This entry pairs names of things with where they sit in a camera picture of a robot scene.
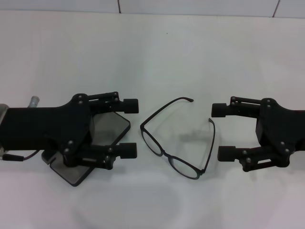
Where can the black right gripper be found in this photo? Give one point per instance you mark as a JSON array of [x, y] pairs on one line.
[[281, 128]]

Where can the black glasses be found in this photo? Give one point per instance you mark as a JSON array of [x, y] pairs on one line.
[[165, 154]]

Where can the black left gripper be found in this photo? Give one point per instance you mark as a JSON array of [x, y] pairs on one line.
[[47, 128]]

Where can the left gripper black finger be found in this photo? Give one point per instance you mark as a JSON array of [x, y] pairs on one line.
[[128, 150], [131, 105]]

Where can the black glasses case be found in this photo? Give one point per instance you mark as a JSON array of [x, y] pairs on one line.
[[107, 124]]

